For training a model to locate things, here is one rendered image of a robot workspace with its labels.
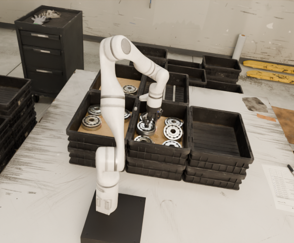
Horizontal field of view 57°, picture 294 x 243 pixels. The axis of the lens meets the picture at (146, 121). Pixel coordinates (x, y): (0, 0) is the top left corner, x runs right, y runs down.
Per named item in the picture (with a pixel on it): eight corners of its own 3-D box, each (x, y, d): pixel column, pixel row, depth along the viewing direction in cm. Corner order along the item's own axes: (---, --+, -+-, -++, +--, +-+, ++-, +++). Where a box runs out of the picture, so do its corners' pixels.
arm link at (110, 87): (96, 36, 104) (94, 102, 103) (115, 31, 99) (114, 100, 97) (112, 43, 112) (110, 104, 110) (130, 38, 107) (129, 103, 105)
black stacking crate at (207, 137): (246, 178, 134) (254, 161, 127) (186, 168, 134) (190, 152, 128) (234, 128, 166) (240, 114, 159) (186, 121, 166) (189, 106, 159)
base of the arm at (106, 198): (112, 216, 115) (114, 191, 105) (92, 209, 117) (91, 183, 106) (120, 199, 123) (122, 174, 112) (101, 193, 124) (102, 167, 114)
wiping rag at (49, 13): (56, 20, 269) (56, 17, 267) (35, 17, 270) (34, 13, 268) (66, 12, 292) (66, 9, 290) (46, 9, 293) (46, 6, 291)
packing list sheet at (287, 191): (324, 218, 133) (324, 218, 133) (276, 211, 133) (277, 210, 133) (300, 169, 159) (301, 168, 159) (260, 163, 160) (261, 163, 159)
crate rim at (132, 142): (189, 155, 129) (190, 151, 127) (127, 144, 129) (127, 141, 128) (188, 108, 161) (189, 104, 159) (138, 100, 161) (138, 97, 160)
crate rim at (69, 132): (127, 144, 129) (127, 141, 128) (64, 135, 130) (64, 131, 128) (138, 100, 161) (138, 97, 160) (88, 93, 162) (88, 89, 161)
